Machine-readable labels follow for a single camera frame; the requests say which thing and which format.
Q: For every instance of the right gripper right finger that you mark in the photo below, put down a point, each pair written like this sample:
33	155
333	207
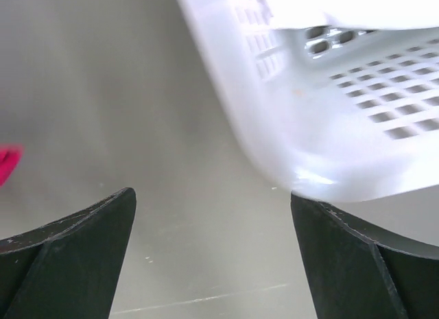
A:
356	269

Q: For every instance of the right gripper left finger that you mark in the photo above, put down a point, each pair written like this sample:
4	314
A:
68	268

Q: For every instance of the magenta t shirt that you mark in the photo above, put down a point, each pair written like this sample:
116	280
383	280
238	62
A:
10	157

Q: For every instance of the white plastic basket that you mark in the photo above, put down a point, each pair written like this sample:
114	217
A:
335	100

